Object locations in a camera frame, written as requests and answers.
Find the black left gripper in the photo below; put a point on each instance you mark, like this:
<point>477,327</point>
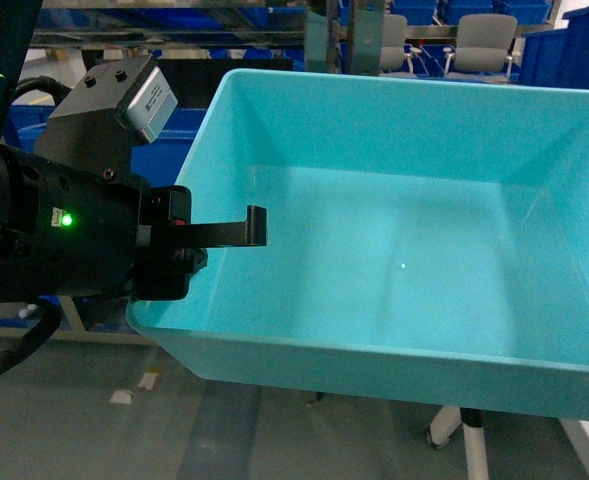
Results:
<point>71,233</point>

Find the teal plastic bin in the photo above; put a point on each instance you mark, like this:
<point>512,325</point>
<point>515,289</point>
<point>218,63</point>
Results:
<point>428,241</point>

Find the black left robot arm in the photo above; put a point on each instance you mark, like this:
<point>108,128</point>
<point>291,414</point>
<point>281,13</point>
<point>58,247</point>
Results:
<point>17,24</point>

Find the large blue crate right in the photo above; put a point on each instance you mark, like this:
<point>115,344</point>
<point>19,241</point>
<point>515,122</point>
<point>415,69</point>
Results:
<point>558,58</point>

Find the grey office chair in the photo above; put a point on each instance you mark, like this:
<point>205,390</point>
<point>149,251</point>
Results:
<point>395,60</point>
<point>483,45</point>

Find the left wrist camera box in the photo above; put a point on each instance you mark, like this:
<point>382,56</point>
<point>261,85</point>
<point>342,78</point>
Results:
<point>114,108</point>

